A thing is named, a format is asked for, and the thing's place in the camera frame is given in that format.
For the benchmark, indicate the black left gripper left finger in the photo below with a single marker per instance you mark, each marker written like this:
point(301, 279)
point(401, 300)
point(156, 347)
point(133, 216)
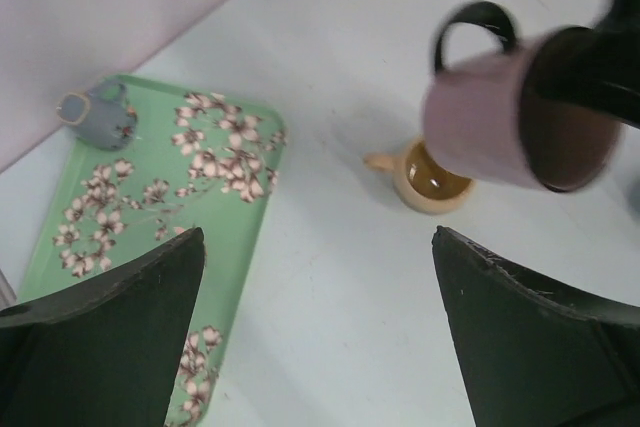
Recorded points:
point(103, 352)

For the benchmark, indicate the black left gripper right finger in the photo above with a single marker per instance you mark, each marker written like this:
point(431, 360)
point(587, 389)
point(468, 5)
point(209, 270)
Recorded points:
point(534, 351)

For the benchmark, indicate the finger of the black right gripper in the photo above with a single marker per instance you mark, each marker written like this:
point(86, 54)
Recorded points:
point(601, 70)

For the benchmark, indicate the pink ribbed mug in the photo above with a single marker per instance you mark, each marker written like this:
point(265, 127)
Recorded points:
point(484, 119)

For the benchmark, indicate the beige mug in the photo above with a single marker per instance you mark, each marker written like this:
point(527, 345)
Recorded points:
point(419, 181)

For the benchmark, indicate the green floral tray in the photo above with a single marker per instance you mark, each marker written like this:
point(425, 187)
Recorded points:
point(198, 160)

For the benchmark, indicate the small grey-blue cup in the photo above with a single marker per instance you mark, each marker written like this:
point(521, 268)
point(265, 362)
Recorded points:
point(102, 116)

